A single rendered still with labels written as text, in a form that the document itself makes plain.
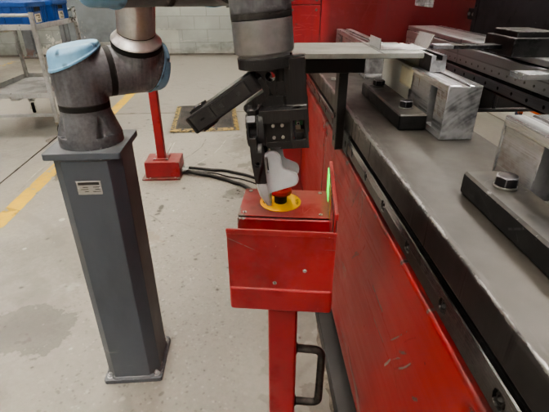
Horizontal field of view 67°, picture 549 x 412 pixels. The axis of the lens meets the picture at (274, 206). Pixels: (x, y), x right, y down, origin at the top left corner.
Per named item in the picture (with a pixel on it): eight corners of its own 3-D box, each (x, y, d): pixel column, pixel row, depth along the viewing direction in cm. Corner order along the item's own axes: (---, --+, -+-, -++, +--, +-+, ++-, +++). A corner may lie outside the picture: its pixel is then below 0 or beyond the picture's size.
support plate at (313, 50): (285, 47, 97) (285, 42, 97) (395, 47, 98) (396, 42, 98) (292, 59, 81) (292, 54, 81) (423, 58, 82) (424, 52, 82)
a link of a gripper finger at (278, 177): (300, 212, 59) (296, 152, 55) (259, 214, 60) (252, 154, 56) (301, 203, 62) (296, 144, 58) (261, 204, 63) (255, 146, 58)
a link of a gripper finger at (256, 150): (265, 188, 56) (259, 125, 52) (254, 188, 56) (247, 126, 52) (269, 174, 60) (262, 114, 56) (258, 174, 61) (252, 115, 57)
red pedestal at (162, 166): (149, 168, 287) (128, 40, 248) (185, 167, 288) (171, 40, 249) (141, 181, 269) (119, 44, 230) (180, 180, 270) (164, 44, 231)
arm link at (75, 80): (52, 99, 101) (37, 39, 94) (109, 92, 107) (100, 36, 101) (60, 110, 92) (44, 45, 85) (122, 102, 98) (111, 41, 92)
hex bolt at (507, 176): (488, 181, 51) (491, 170, 50) (510, 181, 51) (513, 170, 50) (499, 191, 48) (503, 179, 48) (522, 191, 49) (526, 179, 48)
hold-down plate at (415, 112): (361, 94, 105) (362, 82, 104) (381, 93, 105) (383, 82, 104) (397, 130, 79) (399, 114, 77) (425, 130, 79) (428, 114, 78)
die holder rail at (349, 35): (335, 54, 166) (336, 29, 162) (350, 54, 167) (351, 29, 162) (364, 78, 122) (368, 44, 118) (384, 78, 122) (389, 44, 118)
